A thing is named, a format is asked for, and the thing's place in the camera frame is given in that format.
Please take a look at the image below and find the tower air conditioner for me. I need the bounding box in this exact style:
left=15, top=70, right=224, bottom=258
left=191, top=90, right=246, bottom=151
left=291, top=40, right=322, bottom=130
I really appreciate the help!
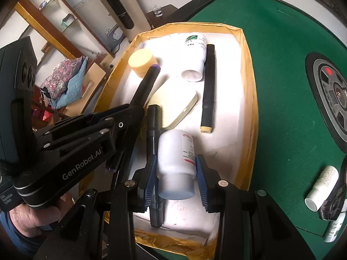
left=89, top=0, right=151, bottom=42

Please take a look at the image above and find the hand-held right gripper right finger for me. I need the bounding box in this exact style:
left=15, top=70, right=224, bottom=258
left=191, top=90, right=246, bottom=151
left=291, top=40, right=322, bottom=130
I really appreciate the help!
left=196, top=154, right=316, bottom=260

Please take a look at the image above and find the wooden side table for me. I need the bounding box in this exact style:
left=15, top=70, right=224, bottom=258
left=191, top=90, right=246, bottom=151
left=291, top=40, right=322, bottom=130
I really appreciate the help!
left=65, top=57, right=109, bottom=117

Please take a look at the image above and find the white wall shelf unit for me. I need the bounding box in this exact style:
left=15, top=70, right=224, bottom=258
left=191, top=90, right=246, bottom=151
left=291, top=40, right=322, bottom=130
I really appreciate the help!
left=13, top=0, right=109, bottom=68

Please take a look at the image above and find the drinking glass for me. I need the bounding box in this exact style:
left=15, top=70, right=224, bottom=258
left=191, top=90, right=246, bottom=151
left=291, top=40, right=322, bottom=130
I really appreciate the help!
left=150, top=4, right=164, bottom=17

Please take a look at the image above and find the red plastic bag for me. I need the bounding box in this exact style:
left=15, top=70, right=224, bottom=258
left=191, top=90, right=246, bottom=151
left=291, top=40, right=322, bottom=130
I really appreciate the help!
left=31, top=108, right=52, bottom=122

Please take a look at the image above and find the floral quilted cloth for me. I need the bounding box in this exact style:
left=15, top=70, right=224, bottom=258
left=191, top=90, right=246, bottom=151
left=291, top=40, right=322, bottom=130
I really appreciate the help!
left=41, top=56, right=86, bottom=99

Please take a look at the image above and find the slim white bottle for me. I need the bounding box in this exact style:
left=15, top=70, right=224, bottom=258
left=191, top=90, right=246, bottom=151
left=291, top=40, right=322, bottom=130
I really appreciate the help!
left=304, top=165, right=339, bottom=212
left=323, top=211, right=347, bottom=243

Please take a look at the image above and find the dark wooden stool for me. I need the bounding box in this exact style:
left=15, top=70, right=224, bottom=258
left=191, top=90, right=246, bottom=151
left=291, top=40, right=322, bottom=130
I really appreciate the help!
left=146, top=4, right=185, bottom=29

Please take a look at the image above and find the yellow jar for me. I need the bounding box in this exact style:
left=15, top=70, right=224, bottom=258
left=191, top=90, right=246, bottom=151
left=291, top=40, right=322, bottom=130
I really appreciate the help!
left=128, top=49, right=158, bottom=78

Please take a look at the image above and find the person's left forearm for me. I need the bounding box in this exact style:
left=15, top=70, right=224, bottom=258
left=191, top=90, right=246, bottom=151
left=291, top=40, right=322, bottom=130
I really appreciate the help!
left=0, top=212, right=17, bottom=239

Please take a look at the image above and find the black ribbed plastic gadget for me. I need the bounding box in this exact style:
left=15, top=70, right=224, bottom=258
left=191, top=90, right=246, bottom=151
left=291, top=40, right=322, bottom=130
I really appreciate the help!
left=319, top=183, right=347, bottom=221

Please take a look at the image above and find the white bottle with green label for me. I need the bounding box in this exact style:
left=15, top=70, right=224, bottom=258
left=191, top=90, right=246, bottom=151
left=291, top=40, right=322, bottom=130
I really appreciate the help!
left=181, top=34, right=208, bottom=82

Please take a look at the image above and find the pale rounded plastic box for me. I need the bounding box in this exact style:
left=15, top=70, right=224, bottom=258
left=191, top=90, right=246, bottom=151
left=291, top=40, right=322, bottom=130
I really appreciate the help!
left=148, top=85, right=198, bottom=129

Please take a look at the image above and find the person's left hand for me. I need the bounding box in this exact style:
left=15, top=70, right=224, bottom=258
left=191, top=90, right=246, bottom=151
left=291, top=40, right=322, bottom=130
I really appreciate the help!
left=9, top=195, right=72, bottom=237

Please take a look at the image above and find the black marker with purple cap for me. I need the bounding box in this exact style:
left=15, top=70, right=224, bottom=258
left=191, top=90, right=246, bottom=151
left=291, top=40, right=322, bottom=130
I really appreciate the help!
left=129, top=63, right=161, bottom=109

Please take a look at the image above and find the grey wall socket plate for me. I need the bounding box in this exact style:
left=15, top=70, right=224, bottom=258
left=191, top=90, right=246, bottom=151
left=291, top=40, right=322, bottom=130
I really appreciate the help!
left=106, top=24, right=126, bottom=49

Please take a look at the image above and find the black marker with cream cap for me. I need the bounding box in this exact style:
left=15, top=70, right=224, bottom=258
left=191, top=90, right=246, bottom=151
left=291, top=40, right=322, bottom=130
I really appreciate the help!
left=200, top=44, right=216, bottom=134

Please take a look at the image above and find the round table control panel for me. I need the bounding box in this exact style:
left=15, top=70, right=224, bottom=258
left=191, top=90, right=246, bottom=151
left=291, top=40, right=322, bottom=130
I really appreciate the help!
left=306, top=52, right=347, bottom=152

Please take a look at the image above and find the white bottle with red label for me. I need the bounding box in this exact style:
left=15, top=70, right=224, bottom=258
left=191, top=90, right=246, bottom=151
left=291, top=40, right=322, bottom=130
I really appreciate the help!
left=157, top=129, right=198, bottom=200

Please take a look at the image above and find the yellow-taped foam box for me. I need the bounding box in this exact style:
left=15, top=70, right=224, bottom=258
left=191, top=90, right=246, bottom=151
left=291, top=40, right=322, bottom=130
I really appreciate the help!
left=79, top=23, right=258, bottom=260

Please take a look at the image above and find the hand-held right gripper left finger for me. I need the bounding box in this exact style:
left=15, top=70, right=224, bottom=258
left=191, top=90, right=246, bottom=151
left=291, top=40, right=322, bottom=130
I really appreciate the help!
left=34, top=154, right=163, bottom=260

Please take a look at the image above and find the light blue cloth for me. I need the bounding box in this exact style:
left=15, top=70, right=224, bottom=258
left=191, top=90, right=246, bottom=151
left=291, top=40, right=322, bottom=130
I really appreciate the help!
left=50, top=57, right=90, bottom=109

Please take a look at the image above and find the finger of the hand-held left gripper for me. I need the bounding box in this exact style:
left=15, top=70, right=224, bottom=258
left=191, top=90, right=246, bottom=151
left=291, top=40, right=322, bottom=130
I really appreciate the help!
left=106, top=134, right=137, bottom=172
left=34, top=104, right=145, bottom=152

